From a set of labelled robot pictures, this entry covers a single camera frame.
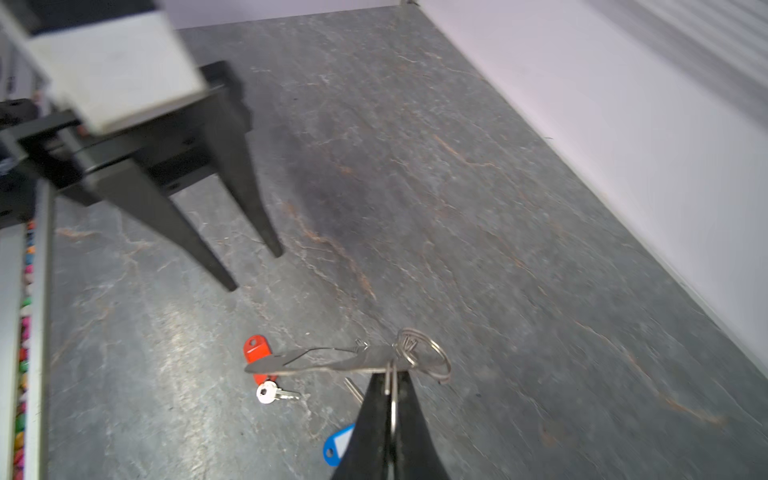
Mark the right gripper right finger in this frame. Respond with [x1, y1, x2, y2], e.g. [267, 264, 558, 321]
[394, 371, 449, 480]

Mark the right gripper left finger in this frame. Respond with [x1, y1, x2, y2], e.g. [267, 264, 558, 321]
[332, 373, 390, 480]

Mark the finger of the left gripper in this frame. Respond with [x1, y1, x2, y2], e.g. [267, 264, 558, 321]
[89, 158, 238, 291]
[205, 101, 284, 258]

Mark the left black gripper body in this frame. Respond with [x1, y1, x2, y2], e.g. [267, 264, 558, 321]
[1, 61, 252, 228]

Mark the metal keyring with shoe plate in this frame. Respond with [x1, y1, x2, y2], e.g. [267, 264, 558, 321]
[244, 328, 452, 404]

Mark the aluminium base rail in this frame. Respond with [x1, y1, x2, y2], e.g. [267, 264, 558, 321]
[1, 180, 55, 479]

